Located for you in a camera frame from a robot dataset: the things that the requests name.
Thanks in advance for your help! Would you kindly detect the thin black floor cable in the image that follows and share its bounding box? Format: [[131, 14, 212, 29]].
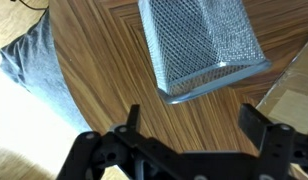
[[9, 0, 49, 11]]

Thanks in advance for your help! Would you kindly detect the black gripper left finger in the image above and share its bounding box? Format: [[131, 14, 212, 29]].
[[57, 103, 185, 180]]

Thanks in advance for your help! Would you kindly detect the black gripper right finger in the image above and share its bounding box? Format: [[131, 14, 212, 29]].
[[238, 102, 308, 180]]

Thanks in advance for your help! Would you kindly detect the blue crumpled blanket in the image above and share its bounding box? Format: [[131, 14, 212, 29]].
[[0, 8, 93, 133]]

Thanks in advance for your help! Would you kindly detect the silver mesh penholder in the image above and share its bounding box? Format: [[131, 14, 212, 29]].
[[137, 0, 273, 105]]

